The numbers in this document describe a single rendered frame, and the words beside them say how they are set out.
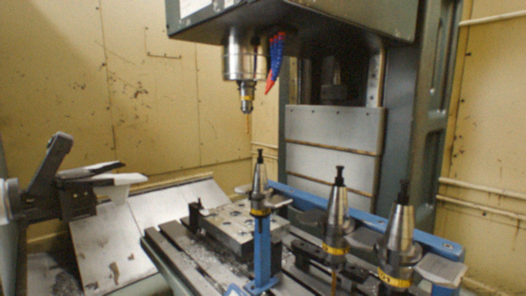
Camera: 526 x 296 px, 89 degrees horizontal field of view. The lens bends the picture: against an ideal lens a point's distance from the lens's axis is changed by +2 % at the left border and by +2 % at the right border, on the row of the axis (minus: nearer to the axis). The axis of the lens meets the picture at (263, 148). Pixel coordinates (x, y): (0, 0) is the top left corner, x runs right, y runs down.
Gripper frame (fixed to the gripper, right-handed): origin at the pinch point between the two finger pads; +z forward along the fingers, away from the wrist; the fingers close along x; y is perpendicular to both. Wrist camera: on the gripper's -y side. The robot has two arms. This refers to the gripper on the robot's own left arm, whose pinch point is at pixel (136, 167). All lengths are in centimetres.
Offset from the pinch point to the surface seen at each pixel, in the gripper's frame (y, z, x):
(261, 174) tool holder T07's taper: 3.1, 23.7, 14.1
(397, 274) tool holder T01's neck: 11, 22, 47
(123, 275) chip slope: 65, 8, -64
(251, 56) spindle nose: -26.5, 33.9, -1.9
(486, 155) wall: 8, 119, 42
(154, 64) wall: -35, 46, -109
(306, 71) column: -27, 85, -24
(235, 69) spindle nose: -23.0, 30.6, -5.2
